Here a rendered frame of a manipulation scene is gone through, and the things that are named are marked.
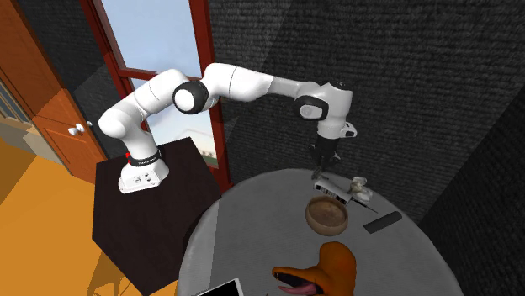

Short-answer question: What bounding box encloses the red framed window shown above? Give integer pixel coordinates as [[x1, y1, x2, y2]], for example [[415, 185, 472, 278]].
[[79, 0, 235, 193]]

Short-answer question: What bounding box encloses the round grey table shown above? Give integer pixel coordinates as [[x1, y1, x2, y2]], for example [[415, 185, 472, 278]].
[[177, 167, 465, 296]]

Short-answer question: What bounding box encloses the black tablet with white frame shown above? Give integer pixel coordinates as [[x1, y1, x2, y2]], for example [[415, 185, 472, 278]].
[[191, 277, 248, 296]]

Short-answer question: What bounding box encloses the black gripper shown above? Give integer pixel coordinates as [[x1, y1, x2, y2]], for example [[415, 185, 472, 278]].
[[309, 135, 342, 181]]

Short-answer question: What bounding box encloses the orange duck figure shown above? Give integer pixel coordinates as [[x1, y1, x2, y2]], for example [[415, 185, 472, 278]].
[[271, 240, 358, 296]]

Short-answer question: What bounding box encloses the black remote control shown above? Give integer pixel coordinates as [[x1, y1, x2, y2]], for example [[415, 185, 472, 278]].
[[363, 210, 404, 235]]

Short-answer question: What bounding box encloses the orange door with white knob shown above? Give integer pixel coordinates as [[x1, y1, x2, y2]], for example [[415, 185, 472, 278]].
[[0, 0, 109, 185]]

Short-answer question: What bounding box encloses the dark robot stand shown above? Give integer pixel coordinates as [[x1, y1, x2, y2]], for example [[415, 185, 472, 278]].
[[91, 137, 225, 296]]

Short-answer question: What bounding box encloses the brown wooden bowl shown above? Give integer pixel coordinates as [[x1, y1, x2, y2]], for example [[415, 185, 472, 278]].
[[305, 194, 350, 237]]

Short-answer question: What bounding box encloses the black pen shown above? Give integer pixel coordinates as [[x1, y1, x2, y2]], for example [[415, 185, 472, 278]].
[[352, 195, 379, 214]]

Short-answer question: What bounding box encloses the white figure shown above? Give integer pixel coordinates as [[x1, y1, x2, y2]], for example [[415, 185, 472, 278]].
[[347, 176, 374, 203]]

